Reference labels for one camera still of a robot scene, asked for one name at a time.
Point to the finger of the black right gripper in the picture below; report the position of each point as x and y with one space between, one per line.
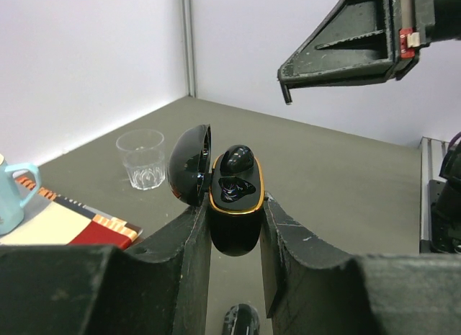
352 46

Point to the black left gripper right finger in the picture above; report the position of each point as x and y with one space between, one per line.
312 287

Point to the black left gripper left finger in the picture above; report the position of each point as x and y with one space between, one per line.
158 286

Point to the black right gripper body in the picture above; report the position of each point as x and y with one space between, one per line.
416 24

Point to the glossy black earbud charging case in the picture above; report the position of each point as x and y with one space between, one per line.
233 203

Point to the black earbud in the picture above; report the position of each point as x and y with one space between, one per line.
286 94
237 159

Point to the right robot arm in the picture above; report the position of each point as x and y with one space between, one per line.
440 204

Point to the colourful patchwork placemat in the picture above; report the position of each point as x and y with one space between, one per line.
52 219

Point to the clear drinking glass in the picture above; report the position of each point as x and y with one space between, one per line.
142 153

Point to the light blue mug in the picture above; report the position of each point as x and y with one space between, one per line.
12 203

